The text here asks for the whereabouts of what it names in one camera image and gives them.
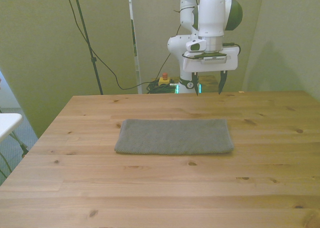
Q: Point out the white folding side table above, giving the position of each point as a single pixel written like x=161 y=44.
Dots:
x=8 y=123

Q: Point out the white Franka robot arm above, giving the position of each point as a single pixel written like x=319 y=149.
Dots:
x=210 y=13

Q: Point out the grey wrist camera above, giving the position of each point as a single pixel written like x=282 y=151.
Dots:
x=215 y=59

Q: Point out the black tripod pole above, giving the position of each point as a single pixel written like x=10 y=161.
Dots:
x=86 y=36

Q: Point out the grey towel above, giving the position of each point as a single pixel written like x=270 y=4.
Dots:
x=175 y=137

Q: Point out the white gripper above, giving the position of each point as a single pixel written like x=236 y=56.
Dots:
x=231 y=61

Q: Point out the yellow emergency stop button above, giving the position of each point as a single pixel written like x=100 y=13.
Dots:
x=164 y=80

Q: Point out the white vertical panel strip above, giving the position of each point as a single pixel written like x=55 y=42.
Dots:
x=136 y=68

